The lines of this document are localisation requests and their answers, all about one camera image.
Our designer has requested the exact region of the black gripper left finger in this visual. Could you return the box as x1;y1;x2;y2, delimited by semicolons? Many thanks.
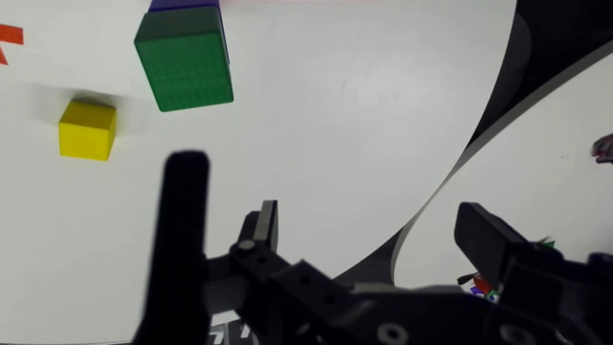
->
207;198;351;345

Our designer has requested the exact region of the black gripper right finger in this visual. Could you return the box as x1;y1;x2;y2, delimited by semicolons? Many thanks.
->
454;202;613;345

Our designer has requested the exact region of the green toy block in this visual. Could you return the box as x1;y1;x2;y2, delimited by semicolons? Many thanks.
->
132;4;236;116

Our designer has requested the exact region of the yellow toy block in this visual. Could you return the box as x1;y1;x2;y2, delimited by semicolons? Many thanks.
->
58;96;119;163

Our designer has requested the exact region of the blue toy block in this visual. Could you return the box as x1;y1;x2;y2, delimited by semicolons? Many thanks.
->
146;0;223;14

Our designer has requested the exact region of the small multicolour object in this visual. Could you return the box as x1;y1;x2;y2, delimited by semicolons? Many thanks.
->
458;271;508;303

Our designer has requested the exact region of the white round side table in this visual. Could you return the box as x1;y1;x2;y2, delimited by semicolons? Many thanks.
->
393;37;613;345

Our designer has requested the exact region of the gray lump object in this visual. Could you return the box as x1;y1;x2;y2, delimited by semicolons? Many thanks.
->
588;133;613;165

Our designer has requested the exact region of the orange tape grid mark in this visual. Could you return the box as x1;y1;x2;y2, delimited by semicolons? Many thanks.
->
0;24;27;68

